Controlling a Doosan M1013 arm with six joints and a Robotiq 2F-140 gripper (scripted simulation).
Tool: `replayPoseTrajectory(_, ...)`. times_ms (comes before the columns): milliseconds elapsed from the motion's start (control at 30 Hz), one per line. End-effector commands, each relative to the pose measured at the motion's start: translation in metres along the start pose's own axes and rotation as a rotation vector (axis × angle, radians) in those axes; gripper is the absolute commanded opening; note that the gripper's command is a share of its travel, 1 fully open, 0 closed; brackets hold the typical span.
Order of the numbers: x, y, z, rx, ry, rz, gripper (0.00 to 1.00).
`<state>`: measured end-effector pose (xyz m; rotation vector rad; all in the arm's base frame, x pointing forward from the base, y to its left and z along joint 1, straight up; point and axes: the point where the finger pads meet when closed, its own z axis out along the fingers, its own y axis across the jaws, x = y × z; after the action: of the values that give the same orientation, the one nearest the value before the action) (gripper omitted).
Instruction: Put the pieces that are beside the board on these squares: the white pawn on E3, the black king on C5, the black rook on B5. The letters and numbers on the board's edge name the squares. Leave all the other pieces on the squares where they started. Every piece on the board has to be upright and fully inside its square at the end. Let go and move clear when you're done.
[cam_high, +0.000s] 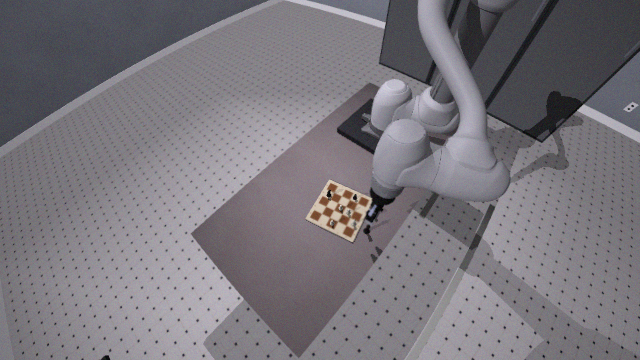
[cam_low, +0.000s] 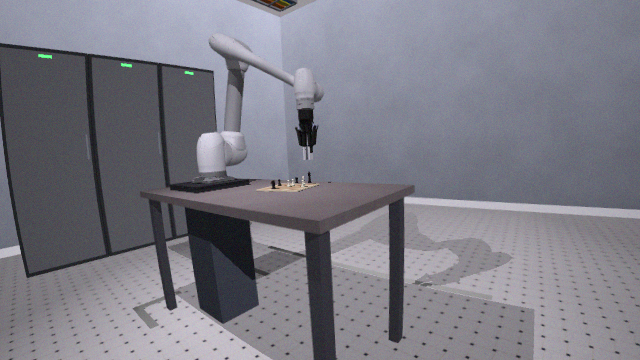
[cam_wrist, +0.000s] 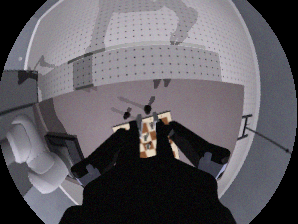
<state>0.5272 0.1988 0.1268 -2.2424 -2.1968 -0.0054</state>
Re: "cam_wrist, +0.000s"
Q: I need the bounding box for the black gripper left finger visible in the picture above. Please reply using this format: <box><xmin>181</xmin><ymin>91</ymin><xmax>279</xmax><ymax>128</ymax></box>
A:
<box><xmin>70</xmin><ymin>114</ymin><xmax>143</xmax><ymax>191</ymax></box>

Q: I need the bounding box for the brown and cream chessboard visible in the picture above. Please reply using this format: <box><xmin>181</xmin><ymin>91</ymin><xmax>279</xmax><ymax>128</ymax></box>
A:
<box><xmin>113</xmin><ymin>111</ymin><xmax>179</xmax><ymax>159</ymax></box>

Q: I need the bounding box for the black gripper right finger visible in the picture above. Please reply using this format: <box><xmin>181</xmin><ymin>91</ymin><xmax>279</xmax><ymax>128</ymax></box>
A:
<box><xmin>152</xmin><ymin>112</ymin><xmax>231</xmax><ymax>189</ymax></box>

